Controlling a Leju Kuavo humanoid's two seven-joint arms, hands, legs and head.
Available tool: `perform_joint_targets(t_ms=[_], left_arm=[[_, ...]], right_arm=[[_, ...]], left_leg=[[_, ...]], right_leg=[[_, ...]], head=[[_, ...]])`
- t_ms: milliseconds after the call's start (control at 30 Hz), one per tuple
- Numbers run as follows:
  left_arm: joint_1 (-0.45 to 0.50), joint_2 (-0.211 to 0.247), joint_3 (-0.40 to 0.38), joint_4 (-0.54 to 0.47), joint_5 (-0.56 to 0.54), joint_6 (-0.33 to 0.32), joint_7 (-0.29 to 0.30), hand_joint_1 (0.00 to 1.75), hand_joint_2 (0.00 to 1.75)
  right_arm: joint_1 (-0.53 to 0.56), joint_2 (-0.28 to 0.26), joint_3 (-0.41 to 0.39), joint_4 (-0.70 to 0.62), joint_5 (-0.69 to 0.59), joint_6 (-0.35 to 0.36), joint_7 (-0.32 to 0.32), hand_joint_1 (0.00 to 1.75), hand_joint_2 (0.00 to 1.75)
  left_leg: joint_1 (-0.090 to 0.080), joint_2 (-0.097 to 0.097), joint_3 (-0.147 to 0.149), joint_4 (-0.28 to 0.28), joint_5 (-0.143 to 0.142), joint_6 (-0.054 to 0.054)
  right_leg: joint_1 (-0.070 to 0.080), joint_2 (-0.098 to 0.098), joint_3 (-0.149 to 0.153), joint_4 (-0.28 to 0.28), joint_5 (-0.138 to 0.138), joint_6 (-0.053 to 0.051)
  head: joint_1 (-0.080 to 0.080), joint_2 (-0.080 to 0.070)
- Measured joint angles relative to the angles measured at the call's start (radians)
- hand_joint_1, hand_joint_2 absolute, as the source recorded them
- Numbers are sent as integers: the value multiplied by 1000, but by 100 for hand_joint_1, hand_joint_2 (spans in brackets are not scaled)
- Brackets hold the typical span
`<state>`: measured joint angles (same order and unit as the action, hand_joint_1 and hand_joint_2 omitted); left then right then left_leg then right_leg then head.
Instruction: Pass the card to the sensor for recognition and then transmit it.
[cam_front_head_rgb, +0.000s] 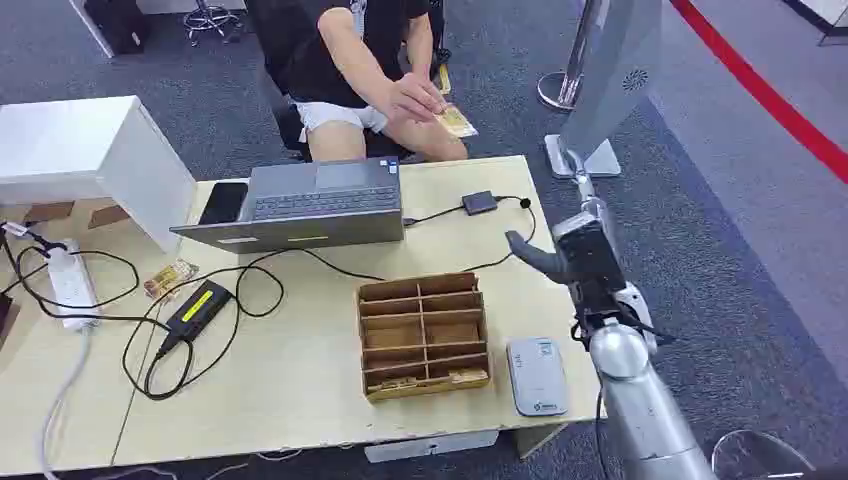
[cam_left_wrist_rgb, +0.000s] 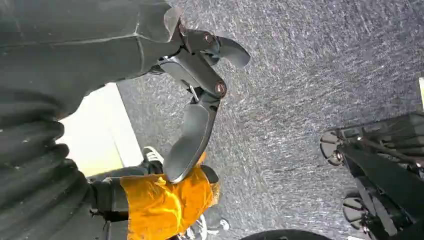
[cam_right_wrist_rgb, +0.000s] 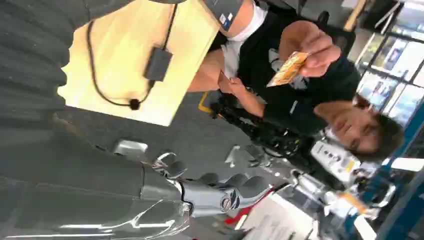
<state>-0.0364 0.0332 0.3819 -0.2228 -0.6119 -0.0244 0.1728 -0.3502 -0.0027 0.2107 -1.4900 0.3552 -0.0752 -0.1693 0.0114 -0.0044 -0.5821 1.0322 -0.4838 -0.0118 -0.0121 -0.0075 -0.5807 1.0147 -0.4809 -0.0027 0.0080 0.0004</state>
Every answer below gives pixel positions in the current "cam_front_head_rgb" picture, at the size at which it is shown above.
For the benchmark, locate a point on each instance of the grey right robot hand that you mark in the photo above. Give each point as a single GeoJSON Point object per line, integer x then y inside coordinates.
{"type": "Point", "coordinates": [586, 262]}

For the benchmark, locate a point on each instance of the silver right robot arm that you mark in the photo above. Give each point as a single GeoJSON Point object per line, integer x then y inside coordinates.
{"type": "Point", "coordinates": [646, 404]}

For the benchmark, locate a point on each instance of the white panel base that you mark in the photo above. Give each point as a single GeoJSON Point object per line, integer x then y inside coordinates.
{"type": "Point", "coordinates": [599, 162]}

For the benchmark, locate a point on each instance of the small black adapter hub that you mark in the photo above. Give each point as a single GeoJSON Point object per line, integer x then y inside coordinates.
{"type": "Point", "coordinates": [479, 202]}

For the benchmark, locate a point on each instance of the grey card reader device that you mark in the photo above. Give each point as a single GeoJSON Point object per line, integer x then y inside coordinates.
{"type": "Point", "coordinates": [536, 376]}

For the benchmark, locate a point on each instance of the wooden compartment card box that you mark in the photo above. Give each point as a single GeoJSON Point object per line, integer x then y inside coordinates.
{"type": "Point", "coordinates": [424, 334]}

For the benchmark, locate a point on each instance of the grey standing panel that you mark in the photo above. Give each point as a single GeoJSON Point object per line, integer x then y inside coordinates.
{"type": "Point", "coordinates": [613, 73]}

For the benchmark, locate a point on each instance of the yellow cards in box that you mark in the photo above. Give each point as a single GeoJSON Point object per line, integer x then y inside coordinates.
{"type": "Point", "coordinates": [424, 384]}

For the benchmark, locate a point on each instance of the person's hand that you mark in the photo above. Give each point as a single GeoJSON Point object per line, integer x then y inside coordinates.
{"type": "Point", "coordinates": [414, 98]}

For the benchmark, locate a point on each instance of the round grey metal rim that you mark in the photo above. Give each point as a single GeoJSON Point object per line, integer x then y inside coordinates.
{"type": "Point", "coordinates": [758, 457]}

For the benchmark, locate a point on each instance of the grey open laptop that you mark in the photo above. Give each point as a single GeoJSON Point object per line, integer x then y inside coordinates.
{"type": "Point", "coordinates": [311, 205]}

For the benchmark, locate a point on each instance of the person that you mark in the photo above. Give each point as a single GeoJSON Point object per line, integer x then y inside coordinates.
{"type": "Point", "coordinates": [358, 73]}

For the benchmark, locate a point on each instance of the black office chair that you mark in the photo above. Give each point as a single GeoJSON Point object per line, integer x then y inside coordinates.
{"type": "Point", "coordinates": [278, 66]}

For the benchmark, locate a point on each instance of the black smartphone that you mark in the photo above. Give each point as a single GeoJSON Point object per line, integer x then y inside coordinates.
{"type": "Point", "coordinates": [224, 203]}

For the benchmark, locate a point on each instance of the black laptop charger brick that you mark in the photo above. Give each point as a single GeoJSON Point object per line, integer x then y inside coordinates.
{"type": "Point", "coordinates": [199, 310]}

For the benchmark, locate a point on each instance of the chrome stool base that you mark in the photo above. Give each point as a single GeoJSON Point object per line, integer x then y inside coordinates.
{"type": "Point", "coordinates": [210, 20]}

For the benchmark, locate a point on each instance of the white box cabinet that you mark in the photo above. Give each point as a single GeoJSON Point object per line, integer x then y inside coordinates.
{"type": "Point", "coordinates": [86, 156]}

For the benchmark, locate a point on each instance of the white power strip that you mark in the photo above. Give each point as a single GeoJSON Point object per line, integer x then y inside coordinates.
{"type": "Point", "coordinates": [71, 285]}

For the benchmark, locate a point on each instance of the black floor box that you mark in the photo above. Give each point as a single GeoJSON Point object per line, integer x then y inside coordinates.
{"type": "Point", "coordinates": [118, 23]}

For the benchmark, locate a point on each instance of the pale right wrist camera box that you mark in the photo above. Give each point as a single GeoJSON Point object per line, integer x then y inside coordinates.
{"type": "Point", "coordinates": [641, 311]}

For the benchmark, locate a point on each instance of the chrome stanchion post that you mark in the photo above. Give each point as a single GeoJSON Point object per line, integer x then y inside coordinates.
{"type": "Point", "coordinates": [564, 66]}

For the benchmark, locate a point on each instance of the white under-desk bracket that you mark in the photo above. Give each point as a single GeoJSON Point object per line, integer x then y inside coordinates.
{"type": "Point", "coordinates": [430, 446]}

